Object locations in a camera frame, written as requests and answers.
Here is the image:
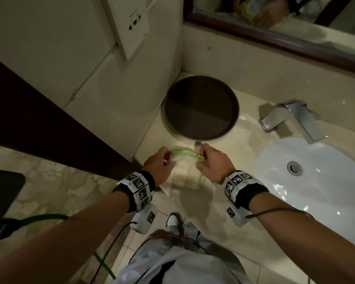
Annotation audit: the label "person's right hand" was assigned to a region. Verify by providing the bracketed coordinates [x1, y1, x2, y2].
[196, 143, 236, 185]

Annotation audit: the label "person's left hand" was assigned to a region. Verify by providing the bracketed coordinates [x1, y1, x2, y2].
[141, 146, 178, 187]

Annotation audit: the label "white green-edged cleaning cloth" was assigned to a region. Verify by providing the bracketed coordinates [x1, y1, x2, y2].
[168, 148, 210, 189]

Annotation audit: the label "dark round tray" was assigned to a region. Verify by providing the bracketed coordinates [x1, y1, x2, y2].
[163, 75, 241, 142]

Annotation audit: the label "person's left forearm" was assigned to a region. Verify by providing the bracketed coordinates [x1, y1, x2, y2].
[0, 192, 130, 284]

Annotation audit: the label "person's left shoe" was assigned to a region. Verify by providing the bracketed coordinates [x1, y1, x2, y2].
[164, 212, 180, 230]

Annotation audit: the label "chrome sink drain stopper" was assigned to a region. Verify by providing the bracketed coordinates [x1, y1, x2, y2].
[286, 161, 303, 176]

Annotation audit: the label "person's grey trousers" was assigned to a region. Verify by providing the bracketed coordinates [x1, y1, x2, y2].
[112, 221, 252, 284]

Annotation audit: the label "white oval sink basin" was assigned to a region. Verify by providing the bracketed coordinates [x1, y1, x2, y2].
[254, 137, 355, 254]

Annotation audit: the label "black left wristband with markers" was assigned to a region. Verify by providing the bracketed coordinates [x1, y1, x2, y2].
[112, 170, 156, 213]

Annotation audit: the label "black wristband with markers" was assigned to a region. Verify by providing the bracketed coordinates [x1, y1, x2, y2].
[222, 170, 269, 211]
[112, 170, 156, 213]

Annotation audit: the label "black right wristband with markers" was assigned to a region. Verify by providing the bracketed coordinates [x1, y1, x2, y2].
[222, 170, 269, 211]

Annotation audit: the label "chrome faucet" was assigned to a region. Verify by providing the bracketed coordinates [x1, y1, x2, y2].
[259, 99, 329, 145]

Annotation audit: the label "dark wooden ledge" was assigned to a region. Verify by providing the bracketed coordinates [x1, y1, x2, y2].
[0, 53, 140, 181]

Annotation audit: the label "dark wooden framed mirror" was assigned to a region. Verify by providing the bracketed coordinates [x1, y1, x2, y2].
[183, 0, 355, 77]

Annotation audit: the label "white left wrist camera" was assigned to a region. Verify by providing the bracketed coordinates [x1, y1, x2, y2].
[131, 203, 159, 235]

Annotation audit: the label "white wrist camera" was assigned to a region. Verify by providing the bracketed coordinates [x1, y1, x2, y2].
[224, 204, 254, 228]
[131, 203, 159, 235]

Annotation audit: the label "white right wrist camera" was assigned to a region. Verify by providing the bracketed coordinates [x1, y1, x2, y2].
[224, 204, 254, 228]

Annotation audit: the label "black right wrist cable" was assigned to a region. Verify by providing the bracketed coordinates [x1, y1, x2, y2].
[245, 207, 315, 220]

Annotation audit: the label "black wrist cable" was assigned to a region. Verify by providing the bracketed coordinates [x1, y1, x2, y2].
[92, 221, 138, 284]
[245, 207, 315, 220]

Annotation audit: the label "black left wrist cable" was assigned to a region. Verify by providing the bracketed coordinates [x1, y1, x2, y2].
[92, 221, 138, 284]

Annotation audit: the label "white wall socket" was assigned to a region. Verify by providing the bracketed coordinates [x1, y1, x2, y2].
[102, 0, 151, 62]

